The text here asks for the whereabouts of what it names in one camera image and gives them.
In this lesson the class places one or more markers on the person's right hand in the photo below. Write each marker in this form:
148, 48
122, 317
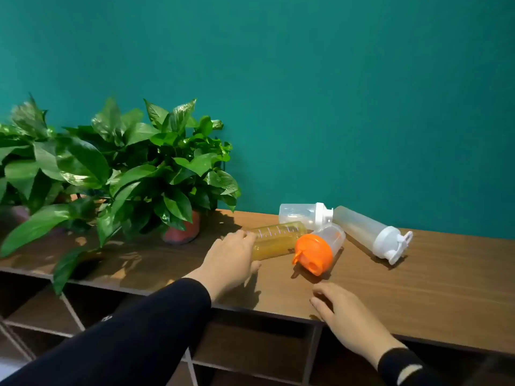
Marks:
354, 321

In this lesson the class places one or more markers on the person's left hand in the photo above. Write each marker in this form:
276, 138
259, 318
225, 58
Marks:
227, 259

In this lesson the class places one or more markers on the yellow-green translucent bottle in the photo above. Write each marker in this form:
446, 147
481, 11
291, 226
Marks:
277, 241

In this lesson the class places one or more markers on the orange-lid shaker bottle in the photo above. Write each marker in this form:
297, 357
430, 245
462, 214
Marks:
316, 253

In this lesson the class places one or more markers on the small white-lid clear bottle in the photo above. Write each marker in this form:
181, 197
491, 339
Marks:
299, 215

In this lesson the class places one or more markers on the wooden cabinet with slanted dividers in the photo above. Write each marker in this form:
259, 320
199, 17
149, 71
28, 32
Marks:
253, 341

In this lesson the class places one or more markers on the large white-lid shaker bottle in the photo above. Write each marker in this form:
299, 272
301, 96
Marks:
370, 231

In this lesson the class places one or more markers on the person's left forearm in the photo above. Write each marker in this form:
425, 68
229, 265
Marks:
137, 341

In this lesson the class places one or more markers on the person's right forearm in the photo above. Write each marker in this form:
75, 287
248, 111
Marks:
392, 365

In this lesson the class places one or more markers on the green potted plant red pot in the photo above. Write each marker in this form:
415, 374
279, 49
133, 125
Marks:
28, 156
161, 164

